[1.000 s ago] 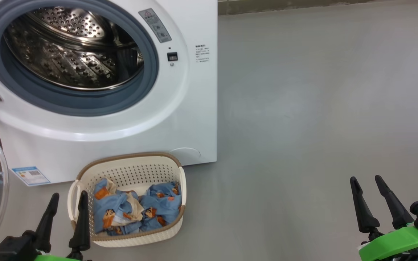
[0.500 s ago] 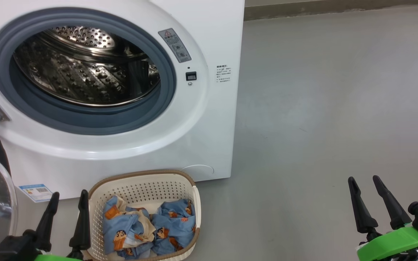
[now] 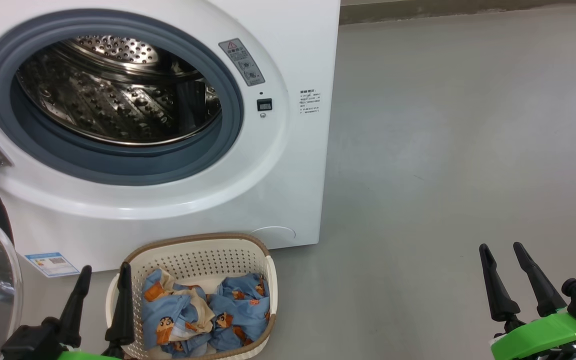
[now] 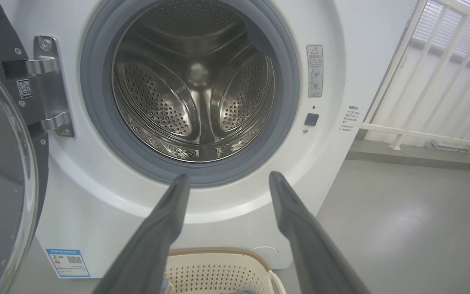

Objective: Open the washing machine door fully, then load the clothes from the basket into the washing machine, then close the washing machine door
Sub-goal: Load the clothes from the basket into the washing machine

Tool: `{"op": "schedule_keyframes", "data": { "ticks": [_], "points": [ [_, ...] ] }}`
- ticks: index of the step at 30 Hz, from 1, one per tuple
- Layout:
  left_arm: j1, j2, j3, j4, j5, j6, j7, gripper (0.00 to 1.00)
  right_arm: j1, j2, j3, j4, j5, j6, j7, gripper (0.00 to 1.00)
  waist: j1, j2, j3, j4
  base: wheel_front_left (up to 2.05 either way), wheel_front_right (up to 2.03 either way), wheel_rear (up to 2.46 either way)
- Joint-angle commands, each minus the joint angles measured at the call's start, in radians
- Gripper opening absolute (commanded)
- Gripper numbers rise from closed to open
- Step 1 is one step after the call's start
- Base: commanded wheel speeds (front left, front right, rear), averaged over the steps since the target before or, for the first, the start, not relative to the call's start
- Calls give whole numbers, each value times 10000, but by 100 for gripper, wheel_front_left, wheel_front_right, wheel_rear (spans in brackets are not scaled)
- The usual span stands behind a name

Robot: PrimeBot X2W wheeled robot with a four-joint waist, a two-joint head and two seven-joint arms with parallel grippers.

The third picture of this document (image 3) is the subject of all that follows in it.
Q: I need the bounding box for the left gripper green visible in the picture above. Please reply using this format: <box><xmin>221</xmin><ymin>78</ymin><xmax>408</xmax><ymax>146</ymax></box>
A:
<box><xmin>58</xmin><ymin>261</ymin><xmax>136</xmax><ymax>360</ymax></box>

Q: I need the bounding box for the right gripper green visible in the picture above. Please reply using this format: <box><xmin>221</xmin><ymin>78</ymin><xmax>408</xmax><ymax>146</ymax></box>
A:
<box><xmin>478</xmin><ymin>242</ymin><xmax>576</xmax><ymax>360</ymax></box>

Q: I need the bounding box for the blue cartoon print garment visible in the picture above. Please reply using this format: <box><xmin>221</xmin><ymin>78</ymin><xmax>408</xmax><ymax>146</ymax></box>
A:
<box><xmin>208</xmin><ymin>272</ymin><xmax>271</xmax><ymax>352</ymax></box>
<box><xmin>140</xmin><ymin>268</ymin><xmax>216</xmax><ymax>358</ymax></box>

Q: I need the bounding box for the cream perforated laundry basket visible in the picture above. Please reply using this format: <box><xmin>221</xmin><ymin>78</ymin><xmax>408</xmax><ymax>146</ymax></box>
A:
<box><xmin>105</xmin><ymin>232</ymin><xmax>279</xmax><ymax>360</ymax></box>

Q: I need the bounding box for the grey rubber door gasket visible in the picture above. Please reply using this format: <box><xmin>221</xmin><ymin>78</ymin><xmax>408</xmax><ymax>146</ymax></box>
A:
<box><xmin>0</xmin><ymin>9</ymin><xmax>245</xmax><ymax>187</ymax></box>

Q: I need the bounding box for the white front-load washing machine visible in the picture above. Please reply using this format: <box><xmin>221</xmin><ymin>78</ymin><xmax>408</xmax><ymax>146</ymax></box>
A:
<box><xmin>0</xmin><ymin>0</ymin><xmax>341</xmax><ymax>274</ymax></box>

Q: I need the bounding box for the blue energy label sticker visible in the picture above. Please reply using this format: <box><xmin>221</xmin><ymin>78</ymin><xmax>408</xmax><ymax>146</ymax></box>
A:
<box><xmin>24</xmin><ymin>252</ymin><xmax>80</xmax><ymax>278</ymax></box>

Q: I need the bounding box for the round filter cover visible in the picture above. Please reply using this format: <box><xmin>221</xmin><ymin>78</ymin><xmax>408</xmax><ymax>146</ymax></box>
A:
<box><xmin>249</xmin><ymin>226</ymin><xmax>297</xmax><ymax>249</ymax></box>

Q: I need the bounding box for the stainless steel washer drum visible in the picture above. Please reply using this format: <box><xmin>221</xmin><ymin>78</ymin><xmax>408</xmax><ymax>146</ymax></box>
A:
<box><xmin>16</xmin><ymin>35</ymin><xmax>223</xmax><ymax>147</ymax></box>

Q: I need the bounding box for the small black text label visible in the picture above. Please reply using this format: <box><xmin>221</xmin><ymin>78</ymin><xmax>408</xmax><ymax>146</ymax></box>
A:
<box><xmin>299</xmin><ymin>90</ymin><xmax>323</xmax><ymax>115</ymax></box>

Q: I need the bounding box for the grey warning sticker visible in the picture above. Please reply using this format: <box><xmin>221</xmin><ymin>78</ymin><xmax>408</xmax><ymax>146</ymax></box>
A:
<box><xmin>218</xmin><ymin>38</ymin><xmax>266</xmax><ymax>87</ymax></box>

